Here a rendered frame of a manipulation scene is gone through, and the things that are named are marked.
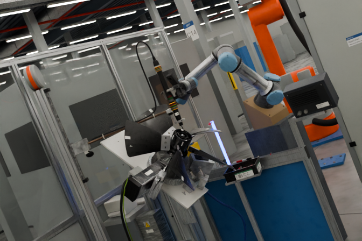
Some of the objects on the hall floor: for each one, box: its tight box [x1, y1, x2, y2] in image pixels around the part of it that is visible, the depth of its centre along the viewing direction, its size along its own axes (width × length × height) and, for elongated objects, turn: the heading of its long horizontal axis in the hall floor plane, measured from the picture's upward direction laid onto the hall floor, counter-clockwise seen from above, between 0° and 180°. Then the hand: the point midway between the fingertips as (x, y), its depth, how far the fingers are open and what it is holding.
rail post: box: [199, 195, 222, 241], centre depth 333 cm, size 4×4×78 cm
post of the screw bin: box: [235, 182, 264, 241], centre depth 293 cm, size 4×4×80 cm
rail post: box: [303, 157, 344, 241], centre depth 284 cm, size 4×4×78 cm
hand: (164, 91), depth 276 cm, fingers closed on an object, 4 cm apart
